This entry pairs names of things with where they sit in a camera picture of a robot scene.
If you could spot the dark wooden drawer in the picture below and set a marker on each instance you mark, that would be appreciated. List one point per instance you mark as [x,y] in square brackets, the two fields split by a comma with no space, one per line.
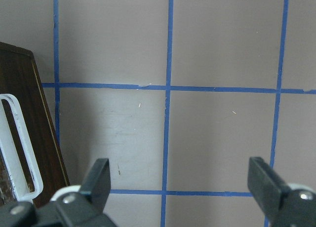
[19,76]

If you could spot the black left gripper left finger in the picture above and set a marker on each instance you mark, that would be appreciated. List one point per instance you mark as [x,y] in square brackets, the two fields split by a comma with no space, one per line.
[80,205]

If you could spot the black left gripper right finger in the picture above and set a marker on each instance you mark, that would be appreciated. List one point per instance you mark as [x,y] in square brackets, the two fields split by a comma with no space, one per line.
[284,204]

